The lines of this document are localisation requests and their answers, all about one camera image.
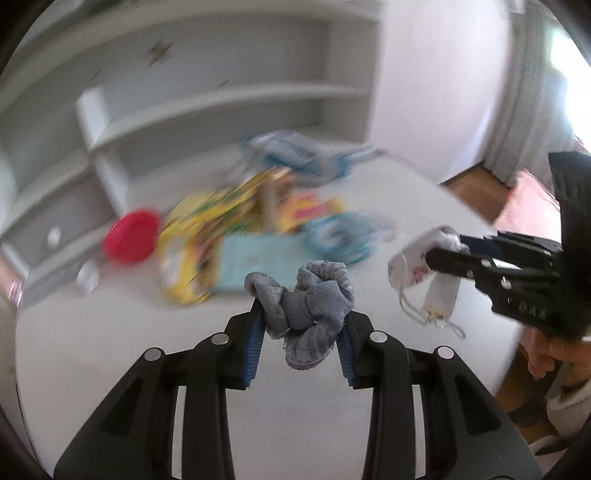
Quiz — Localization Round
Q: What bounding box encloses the pink yellow small box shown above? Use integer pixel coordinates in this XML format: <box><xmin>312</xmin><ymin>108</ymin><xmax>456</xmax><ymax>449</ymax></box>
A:
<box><xmin>276</xmin><ymin>190</ymin><xmax>346</xmax><ymax>234</ymax></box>

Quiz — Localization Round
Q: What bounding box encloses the red plastic bowl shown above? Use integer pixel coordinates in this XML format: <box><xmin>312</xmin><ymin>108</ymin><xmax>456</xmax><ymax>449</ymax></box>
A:
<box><xmin>103</xmin><ymin>209</ymin><xmax>160</xmax><ymax>265</ymax></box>

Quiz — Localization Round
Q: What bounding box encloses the blue white snack bag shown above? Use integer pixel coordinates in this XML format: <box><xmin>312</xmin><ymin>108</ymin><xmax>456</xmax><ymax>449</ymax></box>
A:
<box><xmin>240</xmin><ymin>130</ymin><xmax>385</xmax><ymax>188</ymax></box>

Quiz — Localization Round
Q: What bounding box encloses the grey patterned sock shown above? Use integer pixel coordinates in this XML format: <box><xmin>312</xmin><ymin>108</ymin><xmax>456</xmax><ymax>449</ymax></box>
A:
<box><xmin>245</xmin><ymin>261</ymin><xmax>355</xmax><ymax>371</ymax></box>

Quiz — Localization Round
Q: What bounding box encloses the light blue paper box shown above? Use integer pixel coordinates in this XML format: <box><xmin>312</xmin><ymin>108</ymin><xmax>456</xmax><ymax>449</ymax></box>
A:
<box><xmin>212</xmin><ymin>233</ymin><xmax>315</xmax><ymax>293</ymax></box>

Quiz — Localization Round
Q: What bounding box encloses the grey drawer with white knob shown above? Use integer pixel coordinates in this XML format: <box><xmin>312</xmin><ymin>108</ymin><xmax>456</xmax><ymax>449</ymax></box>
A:
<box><xmin>1</xmin><ymin>172</ymin><xmax>115</xmax><ymax>268</ymax></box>

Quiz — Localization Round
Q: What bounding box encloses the person's right hand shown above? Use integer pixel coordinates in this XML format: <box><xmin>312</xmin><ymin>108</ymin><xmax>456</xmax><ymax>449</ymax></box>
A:
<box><xmin>522</xmin><ymin>327</ymin><xmax>590</xmax><ymax>387</ymax></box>

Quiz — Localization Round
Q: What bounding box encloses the yellow snack bag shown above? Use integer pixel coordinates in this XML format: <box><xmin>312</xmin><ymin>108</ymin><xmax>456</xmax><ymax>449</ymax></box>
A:
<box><xmin>156</xmin><ymin>167</ymin><xmax>294</xmax><ymax>305</ymax></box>

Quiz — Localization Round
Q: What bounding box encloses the blue white face mask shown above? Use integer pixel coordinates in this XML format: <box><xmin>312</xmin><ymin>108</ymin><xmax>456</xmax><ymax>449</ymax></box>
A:
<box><xmin>301</xmin><ymin>211</ymin><xmax>398</xmax><ymax>266</ymax></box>

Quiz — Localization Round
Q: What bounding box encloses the grey white desk hutch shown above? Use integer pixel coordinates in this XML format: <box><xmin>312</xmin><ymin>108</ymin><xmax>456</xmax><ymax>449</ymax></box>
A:
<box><xmin>1</xmin><ymin>1</ymin><xmax>385</xmax><ymax>292</ymax></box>

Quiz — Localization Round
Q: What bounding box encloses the white patterned face mask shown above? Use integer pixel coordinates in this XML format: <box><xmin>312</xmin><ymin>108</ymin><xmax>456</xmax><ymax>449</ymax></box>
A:
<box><xmin>388</xmin><ymin>226</ymin><xmax>469</xmax><ymax>340</ymax></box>

